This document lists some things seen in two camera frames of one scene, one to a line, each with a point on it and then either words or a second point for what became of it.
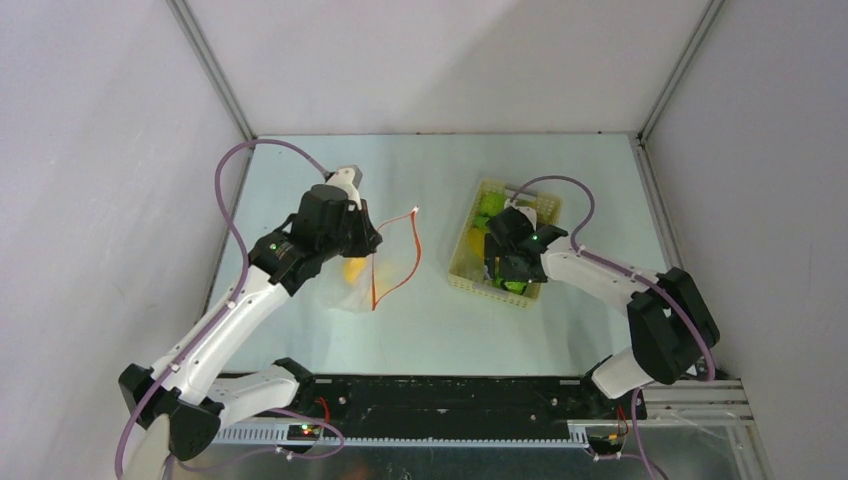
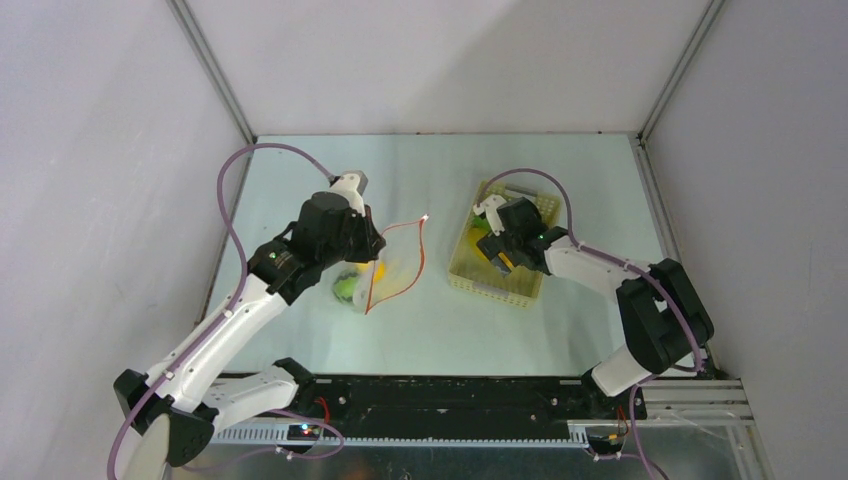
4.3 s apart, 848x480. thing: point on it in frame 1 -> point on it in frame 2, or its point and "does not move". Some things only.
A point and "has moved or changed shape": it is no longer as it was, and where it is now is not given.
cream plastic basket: (470, 274) does not move
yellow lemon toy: (352, 269) -> (380, 270)
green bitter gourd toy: (480, 222) does not move
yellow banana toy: (476, 238) does not move
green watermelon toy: (515, 287) -> (344, 286)
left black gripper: (370, 239) does not move
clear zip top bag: (361, 284) has moved or changed shape
